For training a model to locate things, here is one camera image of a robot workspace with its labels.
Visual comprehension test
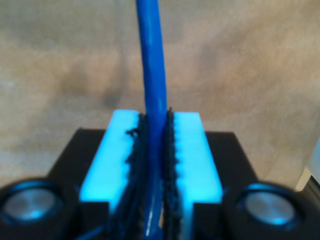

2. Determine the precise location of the brown paper mailer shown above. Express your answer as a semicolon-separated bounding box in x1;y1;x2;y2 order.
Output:
0;0;320;198

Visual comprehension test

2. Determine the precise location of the blue network cable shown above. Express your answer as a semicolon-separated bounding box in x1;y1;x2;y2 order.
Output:
135;0;168;237

